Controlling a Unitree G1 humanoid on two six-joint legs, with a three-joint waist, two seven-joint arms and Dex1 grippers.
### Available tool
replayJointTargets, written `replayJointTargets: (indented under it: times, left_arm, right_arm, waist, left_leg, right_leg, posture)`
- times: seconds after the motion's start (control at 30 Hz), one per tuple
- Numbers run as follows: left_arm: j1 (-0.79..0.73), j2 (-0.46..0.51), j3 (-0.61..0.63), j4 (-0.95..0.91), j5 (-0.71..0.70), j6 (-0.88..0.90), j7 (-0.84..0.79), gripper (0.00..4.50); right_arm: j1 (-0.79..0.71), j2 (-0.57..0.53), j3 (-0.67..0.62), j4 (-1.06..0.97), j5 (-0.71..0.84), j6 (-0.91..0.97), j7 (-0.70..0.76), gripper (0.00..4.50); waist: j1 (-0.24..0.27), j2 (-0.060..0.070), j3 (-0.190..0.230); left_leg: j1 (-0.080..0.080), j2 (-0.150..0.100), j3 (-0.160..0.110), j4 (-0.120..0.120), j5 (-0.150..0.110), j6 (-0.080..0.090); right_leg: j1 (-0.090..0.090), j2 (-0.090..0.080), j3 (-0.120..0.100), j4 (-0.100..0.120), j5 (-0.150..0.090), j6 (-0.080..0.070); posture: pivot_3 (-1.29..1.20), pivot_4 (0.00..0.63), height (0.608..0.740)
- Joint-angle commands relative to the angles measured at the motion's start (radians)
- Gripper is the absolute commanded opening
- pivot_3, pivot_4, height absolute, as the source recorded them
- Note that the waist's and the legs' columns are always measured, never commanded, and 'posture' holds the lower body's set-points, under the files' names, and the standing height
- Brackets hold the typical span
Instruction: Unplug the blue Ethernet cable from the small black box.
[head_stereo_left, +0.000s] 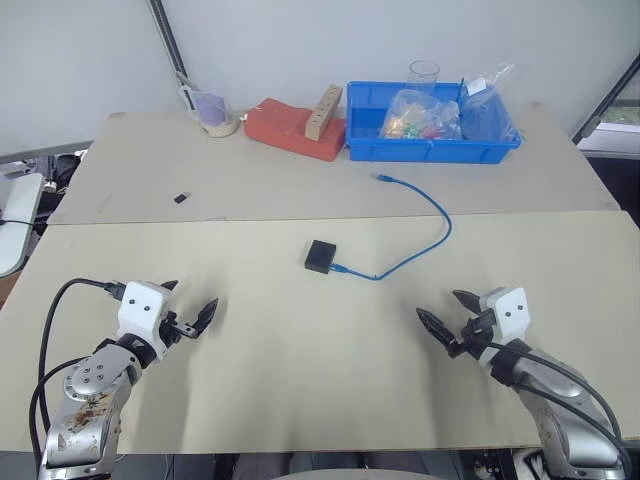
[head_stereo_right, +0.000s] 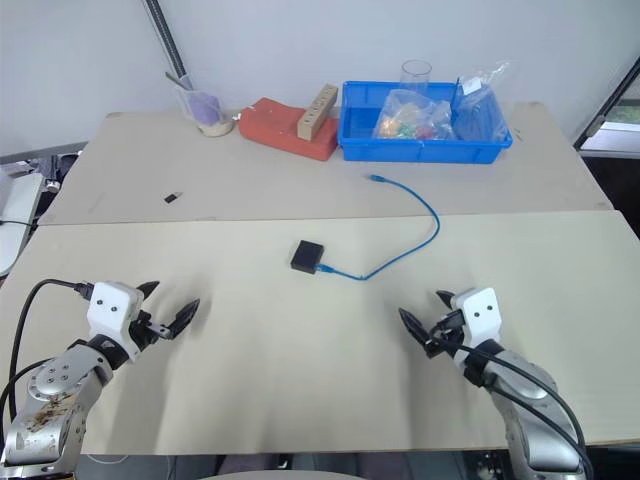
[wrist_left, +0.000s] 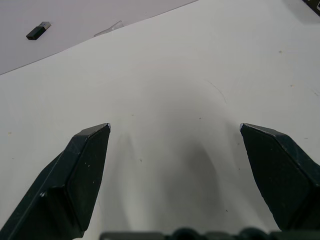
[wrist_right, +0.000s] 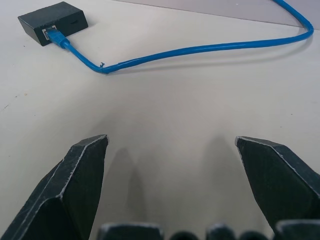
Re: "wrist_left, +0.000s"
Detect clear plastic scrap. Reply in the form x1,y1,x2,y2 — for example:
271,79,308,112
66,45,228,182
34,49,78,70
93,20,123,38

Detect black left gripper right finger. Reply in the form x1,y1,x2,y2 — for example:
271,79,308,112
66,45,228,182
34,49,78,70
239,122,320,232

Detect small black usb adapter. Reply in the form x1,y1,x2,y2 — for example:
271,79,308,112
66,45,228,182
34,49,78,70
25,21,52,40

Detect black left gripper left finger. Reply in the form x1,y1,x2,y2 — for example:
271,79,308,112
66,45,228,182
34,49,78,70
0,122,112,240

